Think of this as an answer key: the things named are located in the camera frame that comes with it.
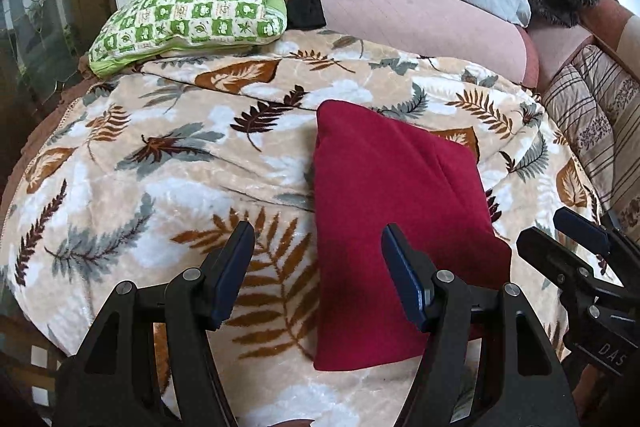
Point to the pink seat cushion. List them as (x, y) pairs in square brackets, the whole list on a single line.
[(555, 49)]

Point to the wooden glass door cabinet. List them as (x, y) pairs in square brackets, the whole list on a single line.
[(40, 7)]

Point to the striped beige cushion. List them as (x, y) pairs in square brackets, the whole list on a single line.
[(600, 117)]

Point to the dark red garment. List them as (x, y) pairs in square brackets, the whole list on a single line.
[(380, 177)]

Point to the green checkered pillow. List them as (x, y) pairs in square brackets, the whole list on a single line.
[(200, 12)]

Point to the beige leaf-print blanket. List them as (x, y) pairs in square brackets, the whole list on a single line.
[(150, 187)]

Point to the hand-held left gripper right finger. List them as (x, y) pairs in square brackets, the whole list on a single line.
[(405, 277)]

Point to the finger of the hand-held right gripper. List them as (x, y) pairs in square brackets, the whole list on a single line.
[(550, 257), (582, 232)]

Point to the pink bolster cushion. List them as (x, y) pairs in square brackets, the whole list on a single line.
[(425, 17)]

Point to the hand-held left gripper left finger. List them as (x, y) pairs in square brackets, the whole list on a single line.
[(232, 272)]

